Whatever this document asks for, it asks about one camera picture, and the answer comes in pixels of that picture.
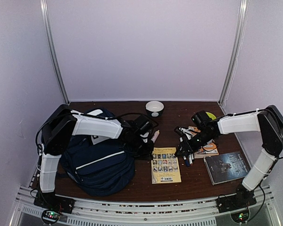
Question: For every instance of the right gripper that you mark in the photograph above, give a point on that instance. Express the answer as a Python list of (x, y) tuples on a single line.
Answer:
[(183, 144)]

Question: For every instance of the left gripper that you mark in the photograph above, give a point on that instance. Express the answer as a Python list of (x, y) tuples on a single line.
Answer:
[(147, 155)]

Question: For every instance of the yellow paperback book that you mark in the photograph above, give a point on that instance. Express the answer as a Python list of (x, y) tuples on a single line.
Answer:
[(165, 166)]

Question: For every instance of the dark Wuthering Heights book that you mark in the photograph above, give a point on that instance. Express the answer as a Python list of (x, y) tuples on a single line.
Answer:
[(226, 167)]

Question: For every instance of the navy blue student backpack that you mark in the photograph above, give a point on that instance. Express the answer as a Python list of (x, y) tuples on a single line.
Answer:
[(100, 169)]

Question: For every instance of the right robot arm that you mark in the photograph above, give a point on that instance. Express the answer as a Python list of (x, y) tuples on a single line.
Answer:
[(268, 122)]

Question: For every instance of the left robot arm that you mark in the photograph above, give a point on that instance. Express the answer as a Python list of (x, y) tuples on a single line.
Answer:
[(56, 133)]

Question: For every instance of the white marker red cap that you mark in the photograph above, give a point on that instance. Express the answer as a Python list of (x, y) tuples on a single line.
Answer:
[(191, 159)]

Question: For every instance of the white marker blue cap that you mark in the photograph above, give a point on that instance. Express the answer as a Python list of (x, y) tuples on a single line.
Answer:
[(185, 159)]

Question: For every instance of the white marker dark cap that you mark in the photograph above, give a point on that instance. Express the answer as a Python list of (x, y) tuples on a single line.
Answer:
[(188, 160)]

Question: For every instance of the small pink glue bottle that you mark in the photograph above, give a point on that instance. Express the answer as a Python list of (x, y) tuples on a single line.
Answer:
[(155, 136)]

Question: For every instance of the orange cartoon paperback book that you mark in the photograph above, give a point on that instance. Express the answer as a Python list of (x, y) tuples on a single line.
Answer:
[(210, 149)]

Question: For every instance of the lime green bowl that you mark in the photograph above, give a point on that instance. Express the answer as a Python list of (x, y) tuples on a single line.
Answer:
[(211, 115)]

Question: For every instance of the black and white bowl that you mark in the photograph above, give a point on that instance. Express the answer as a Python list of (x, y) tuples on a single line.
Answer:
[(154, 108)]

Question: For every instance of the front aluminium rail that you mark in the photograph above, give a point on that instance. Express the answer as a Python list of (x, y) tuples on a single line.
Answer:
[(197, 212)]

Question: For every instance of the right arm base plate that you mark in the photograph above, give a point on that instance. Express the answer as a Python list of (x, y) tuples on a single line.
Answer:
[(231, 203)]

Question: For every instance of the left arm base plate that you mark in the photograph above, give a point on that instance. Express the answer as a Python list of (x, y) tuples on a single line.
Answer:
[(60, 204)]

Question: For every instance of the right aluminium frame post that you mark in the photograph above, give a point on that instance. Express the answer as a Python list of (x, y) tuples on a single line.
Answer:
[(242, 17)]

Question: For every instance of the aluminium frame post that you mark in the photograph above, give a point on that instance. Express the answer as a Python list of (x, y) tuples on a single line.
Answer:
[(53, 54), (242, 17)]

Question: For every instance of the left aluminium frame post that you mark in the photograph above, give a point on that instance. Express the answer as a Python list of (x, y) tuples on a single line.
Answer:
[(53, 54)]

